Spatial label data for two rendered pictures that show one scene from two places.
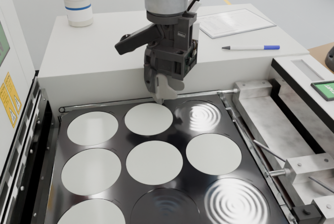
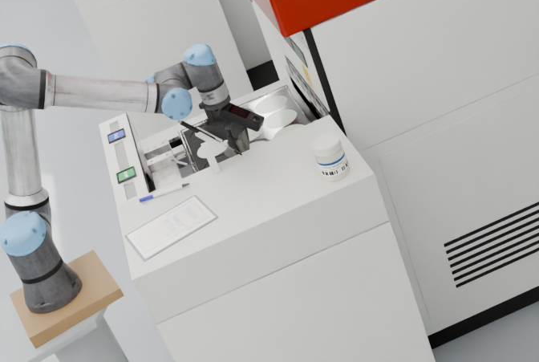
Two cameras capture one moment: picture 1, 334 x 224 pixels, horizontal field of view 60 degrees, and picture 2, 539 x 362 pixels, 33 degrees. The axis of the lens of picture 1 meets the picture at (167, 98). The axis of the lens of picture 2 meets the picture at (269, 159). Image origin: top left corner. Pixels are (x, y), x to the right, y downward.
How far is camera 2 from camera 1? 284 cm
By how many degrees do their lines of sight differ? 112
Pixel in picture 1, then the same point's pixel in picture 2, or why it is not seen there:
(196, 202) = not seen: hidden behind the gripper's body
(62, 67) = (316, 126)
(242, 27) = (160, 221)
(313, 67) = (123, 193)
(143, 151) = (254, 134)
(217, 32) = (188, 204)
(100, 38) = (302, 160)
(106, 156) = (274, 125)
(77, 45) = not seen: hidden behind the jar
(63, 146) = (303, 120)
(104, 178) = (272, 118)
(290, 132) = (160, 184)
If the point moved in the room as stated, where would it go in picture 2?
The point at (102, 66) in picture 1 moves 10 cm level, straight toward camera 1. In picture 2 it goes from (286, 137) to (274, 123)
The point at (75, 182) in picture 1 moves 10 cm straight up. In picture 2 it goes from (286, 111) to (276, 83)
